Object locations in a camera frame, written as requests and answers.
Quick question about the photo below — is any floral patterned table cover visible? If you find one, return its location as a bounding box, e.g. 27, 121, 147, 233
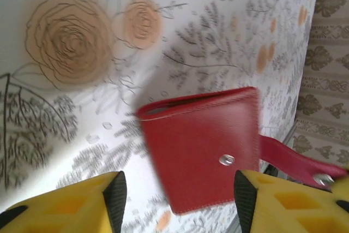
0, 0, 321, 233

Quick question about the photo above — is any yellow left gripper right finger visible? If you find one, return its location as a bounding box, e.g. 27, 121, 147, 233
234, 166, 349, 233

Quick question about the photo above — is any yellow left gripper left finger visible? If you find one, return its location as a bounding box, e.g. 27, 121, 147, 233
0, 170, 128, 233

